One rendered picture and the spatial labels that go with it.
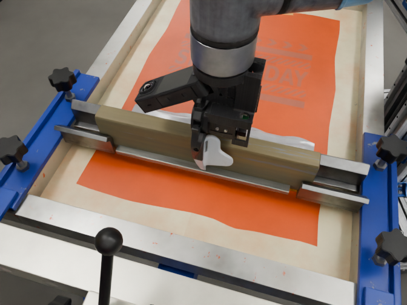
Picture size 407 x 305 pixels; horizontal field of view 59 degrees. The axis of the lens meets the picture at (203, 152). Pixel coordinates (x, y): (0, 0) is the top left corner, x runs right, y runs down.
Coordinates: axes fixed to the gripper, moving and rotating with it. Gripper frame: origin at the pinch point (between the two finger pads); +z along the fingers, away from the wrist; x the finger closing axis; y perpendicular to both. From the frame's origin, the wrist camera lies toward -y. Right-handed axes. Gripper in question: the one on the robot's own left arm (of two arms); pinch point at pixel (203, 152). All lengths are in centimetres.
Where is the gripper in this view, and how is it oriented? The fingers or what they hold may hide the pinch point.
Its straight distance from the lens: 59.3
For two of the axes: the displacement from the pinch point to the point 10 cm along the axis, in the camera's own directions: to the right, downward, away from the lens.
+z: -0.1, 5.8, 8.1
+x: 2.7, -7.8, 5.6
